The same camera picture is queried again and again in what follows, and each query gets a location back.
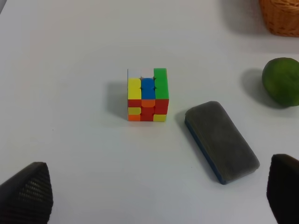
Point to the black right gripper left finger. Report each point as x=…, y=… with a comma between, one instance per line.
x=26, y=197

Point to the grey blue board eraser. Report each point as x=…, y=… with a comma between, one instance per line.
x=226, y=151

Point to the orange wicker basket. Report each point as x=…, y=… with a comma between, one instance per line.
x=281, y=17

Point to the green lemon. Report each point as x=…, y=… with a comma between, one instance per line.
x=280, y=78

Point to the multicoloured puzzle cube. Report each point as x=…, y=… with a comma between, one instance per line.
x=147, y=94

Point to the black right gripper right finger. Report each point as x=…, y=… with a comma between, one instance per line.
x=283, y=188

